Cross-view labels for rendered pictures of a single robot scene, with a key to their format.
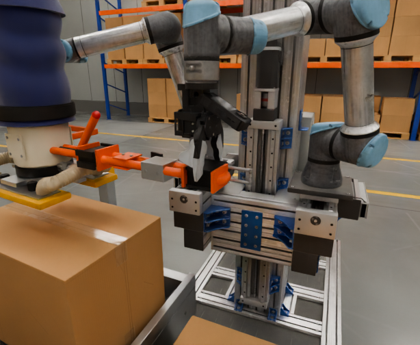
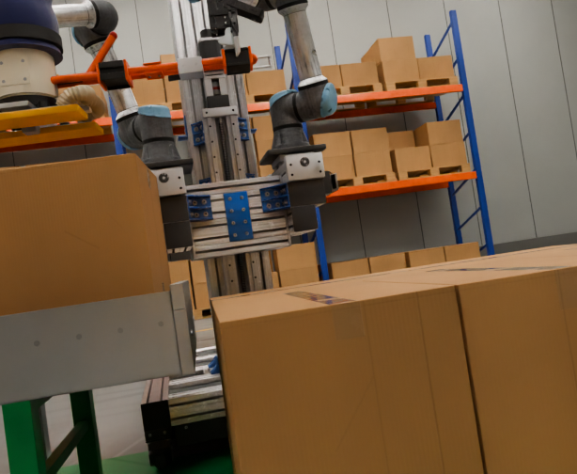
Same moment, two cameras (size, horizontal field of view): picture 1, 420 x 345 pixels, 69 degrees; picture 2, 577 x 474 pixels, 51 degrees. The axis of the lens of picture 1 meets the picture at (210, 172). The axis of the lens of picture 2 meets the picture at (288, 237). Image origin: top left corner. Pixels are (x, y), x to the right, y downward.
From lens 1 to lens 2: 147 cm
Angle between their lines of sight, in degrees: 38
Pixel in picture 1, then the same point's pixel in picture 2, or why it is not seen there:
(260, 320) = not seen: hidden behind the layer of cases
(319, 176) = (291, 138)
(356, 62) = (299, 23)
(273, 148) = (235, 133)
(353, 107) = (305, 60)
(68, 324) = (134, 211)
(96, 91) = not seen: outside the picture
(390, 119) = (291, 275)
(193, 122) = (225, 16)
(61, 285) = (129, 160)
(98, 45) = not seen: hidden behind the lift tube
